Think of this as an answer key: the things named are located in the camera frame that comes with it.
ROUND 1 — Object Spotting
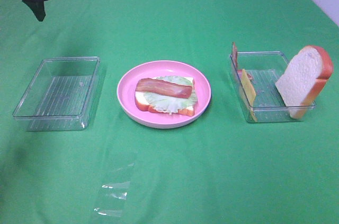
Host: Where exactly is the bacon strip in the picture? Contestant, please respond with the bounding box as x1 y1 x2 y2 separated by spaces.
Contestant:
231 42 243 78
136 78 193 98

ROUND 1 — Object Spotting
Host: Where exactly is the white bread slice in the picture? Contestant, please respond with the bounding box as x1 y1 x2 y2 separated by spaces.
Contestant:
135 76 196 117
275 46 334 119

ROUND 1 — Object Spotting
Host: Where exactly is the green lettuce leaf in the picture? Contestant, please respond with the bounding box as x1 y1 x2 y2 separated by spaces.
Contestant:
143 75 199 115

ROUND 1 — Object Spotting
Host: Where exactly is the yellow cheese slice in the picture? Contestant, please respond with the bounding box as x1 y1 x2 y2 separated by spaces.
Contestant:
238 69 257 122

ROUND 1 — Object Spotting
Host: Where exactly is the clear left plastic container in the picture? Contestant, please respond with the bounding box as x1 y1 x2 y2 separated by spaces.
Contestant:
13 57 100 131

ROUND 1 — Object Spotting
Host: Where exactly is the clear plastic container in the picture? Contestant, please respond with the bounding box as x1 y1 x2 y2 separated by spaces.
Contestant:
13 57 100 131
229 51 316 123

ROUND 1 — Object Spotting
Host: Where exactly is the pink round plate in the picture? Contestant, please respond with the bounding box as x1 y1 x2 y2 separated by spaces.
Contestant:
117 60 211 129

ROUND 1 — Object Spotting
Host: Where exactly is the clear plastic wrap strip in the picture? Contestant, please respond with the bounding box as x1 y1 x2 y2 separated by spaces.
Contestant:
91 151 137 223

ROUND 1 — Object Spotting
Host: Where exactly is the clear right plastic container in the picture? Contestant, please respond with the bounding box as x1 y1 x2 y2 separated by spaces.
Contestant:
229 51 316 123

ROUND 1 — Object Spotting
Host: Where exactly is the green table cloth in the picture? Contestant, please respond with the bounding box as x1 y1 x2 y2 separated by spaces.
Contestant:
1 0 338 223

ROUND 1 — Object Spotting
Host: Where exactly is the standing white bread slice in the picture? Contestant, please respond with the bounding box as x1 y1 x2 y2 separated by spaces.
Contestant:
275 46 334 119

